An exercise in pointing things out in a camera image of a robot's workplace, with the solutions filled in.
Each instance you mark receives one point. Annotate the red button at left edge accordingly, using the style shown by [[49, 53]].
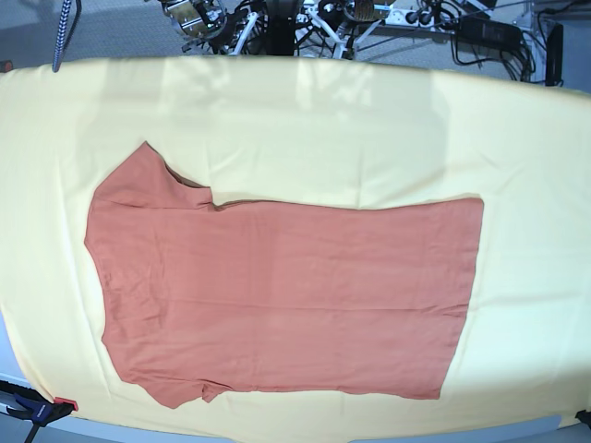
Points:
[[5, 66]]

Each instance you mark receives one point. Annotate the black central stand post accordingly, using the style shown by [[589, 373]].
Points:
[[280, 34]]

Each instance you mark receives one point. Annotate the blue black bar clamp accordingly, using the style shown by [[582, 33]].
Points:
[[29, 405]]

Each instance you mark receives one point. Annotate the terracotta orange T-shirt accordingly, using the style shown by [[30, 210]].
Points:
[[269, 296]]

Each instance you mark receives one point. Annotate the pale yellow table cloth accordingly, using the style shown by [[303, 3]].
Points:
[[335, 133]]

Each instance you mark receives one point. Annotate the black clamp at right edge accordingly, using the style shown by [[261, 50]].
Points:
[[584, 417]]

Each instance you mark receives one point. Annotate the white power strip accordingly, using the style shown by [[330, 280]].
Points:
[[423, 18]]

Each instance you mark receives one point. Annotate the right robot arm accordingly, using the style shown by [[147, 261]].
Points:
[[198, 22]]

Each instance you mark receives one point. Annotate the black box at right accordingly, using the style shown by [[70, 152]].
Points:
[[554, 57]]

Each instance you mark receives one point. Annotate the black power adapter brick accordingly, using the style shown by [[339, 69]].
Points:
[[489, 33]]

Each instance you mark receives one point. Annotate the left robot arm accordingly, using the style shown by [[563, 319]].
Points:
[[338, 12]]

